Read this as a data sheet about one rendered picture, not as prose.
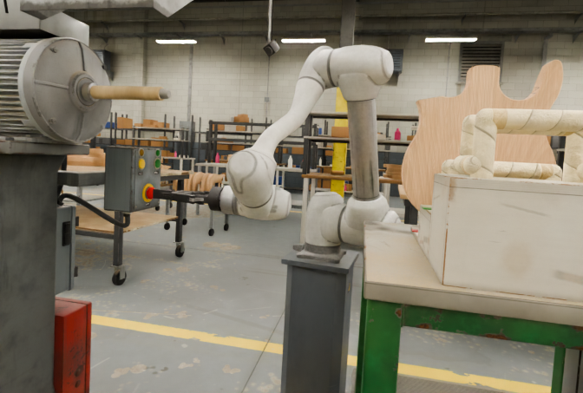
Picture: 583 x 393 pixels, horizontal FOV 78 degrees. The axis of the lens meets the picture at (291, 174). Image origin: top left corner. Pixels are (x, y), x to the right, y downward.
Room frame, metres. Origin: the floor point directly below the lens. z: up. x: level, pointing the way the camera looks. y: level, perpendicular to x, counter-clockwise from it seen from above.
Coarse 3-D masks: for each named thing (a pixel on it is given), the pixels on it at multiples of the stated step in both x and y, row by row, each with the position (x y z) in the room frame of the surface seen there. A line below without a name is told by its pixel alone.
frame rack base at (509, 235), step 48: (480, 192) 0.55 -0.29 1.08; (528, 192) 0.53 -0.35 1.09; (576, 192) 0.52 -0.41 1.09; (432, 240) 0.67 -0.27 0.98; (480, 240) 0.55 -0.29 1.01; (528, 240) 0.53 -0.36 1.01; (576, 240) 0.52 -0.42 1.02; (480, 288) 0.55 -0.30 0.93; (528, 288) 0.53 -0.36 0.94; (576, 288) 0.52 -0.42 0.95
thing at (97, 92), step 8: (96, 88) 0.88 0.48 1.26; (104, 88) 0.87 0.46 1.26; (112, 88) 0.87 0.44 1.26; (120, 88) 0.87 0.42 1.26; (128, 88) 0.86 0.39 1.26; (136, 88) 0.86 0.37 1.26; (144, 88) 0.85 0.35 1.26; (152, 88) 0.85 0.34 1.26; (96, 96) 0.88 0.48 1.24; (104, 96) 0.88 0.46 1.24; (112, 96) 0.87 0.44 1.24; (120, 96) 0.87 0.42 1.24; (128, 96) 0.86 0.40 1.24; (136, 96) 0.86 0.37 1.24; (144, 96) 0.86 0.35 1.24; (152, 96) 0.85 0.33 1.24
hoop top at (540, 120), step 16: (480, 112) 0.57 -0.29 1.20; (496, 112) 0.56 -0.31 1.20; (512, 112) 0.55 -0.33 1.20; (528, 112) 0.55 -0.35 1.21; (544, 112) 0.54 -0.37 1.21; (560, 112) 0.54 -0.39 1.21; (576, 112) 0.54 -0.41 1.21; (512, 128) 0.56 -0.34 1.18; (528, 128) 0.55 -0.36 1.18; (544, 128) 0.55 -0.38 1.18; (560, 128) 0.54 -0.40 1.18; (576, 128) 0.54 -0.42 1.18
